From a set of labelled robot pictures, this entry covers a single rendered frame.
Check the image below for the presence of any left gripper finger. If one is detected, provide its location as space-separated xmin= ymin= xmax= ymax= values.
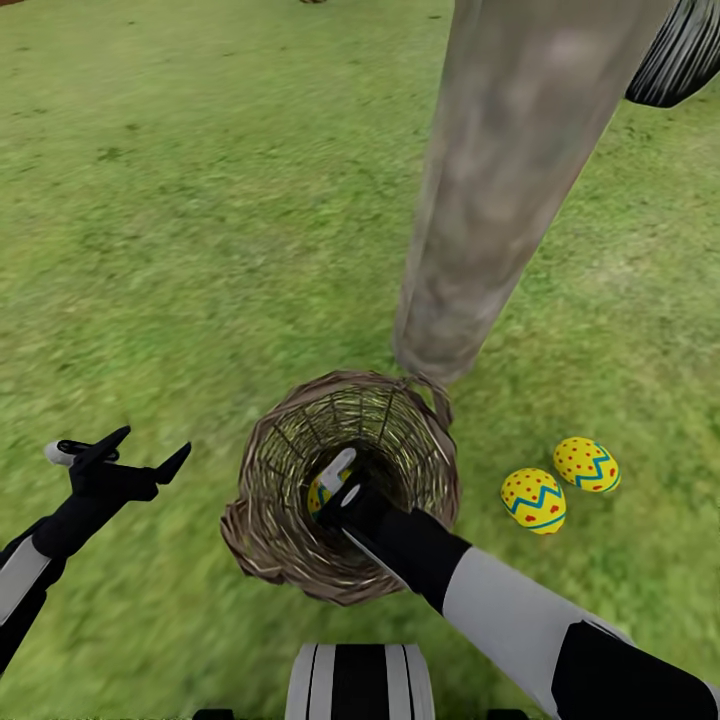
xmin=120 ymin=441 xmax=192 ymax=485
xmin=74 ymin=425 xmax=131 ymax=487

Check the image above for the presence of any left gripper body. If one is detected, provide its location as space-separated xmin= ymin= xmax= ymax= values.
xmin=52 ymin=463 xmax=158 ymax=537

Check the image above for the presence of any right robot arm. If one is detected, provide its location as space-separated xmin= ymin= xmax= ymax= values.
xmin=316 ymin=448 xmax=720 ymax=720

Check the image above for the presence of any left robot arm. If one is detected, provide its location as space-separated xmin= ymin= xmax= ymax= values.
xmin=0 ymin=425 xmax=192 ymax=676

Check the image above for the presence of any easter egg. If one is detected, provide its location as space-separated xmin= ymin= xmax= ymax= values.
xmin=501 ymin=469 xmax=567 ymax=535
xmin=306 ymin=468 xmax=352 ymax=522
xmin=553 ymin=437 xmax=621 ymax=493

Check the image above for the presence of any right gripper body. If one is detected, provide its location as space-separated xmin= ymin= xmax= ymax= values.
xmin=320 ymin=468 xmax=371 ymax=535

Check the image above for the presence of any wicker basket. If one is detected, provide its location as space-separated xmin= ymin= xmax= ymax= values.
xmin=219 ymin=368 xmax=463 ymax=607

